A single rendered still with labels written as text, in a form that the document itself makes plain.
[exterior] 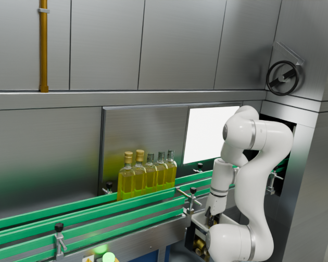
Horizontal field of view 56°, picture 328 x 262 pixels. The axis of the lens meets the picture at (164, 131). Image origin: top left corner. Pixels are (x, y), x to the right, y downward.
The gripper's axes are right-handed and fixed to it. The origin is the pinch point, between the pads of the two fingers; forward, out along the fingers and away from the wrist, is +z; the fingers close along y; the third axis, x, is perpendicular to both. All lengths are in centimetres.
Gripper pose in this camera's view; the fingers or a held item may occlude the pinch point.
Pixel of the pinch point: (213, 221)
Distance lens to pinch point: 156.1
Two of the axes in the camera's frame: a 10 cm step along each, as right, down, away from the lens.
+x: 6.3, 2.7, -7.3
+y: -7.7, 0.9, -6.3
